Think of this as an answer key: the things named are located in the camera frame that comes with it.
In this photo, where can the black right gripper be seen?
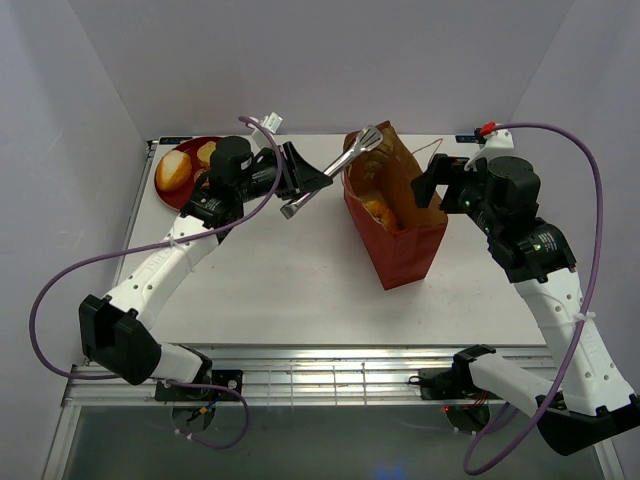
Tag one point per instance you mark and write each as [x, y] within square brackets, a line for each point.
[457, 176]

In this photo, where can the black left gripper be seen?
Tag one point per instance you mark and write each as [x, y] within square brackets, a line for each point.
[298, 177]

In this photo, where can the orange ring doughnut bread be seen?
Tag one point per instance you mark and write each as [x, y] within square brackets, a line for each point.
[383, 215]

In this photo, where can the red and brown paper bag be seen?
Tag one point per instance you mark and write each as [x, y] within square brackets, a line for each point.
[405, 257]

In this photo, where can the stainless steel tongs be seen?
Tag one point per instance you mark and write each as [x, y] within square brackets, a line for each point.
[365, 141]

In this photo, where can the tan sliced bread piece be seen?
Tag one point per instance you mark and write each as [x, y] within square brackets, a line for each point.
[205, 152]

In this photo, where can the white round bread roll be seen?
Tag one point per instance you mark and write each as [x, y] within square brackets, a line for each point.
[173, 171]

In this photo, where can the small brown chocolate croissant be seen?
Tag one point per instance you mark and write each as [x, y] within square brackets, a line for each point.
[376, 159]

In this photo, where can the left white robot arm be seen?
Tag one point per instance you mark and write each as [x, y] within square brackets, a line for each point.
[116, 328]

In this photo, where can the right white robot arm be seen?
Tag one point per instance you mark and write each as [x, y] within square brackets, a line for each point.
[500, 195]

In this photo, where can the blue label sticker right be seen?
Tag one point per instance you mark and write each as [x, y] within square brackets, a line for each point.
[466, 139]

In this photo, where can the blue label sticker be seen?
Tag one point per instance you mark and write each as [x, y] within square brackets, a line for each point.
[174, 140]
[466, 139]

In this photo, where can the red round plate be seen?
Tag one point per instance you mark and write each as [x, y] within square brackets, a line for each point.
[179, 197]

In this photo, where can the blue label sticker left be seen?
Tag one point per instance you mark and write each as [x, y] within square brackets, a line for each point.
[174, 140]

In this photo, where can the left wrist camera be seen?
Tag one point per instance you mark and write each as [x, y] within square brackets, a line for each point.
[267, 126]

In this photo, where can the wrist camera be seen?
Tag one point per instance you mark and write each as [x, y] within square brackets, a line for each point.
[267, 126]
[494, 142]

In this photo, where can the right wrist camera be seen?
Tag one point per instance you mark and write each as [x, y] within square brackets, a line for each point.
[494, 142]

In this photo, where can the aluminium rail frame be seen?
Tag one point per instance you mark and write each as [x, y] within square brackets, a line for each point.
[301, 297]

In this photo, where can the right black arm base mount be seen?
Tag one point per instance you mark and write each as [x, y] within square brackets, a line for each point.
[445, 385]

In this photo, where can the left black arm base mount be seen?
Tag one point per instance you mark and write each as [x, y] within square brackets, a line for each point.
[228, 382]

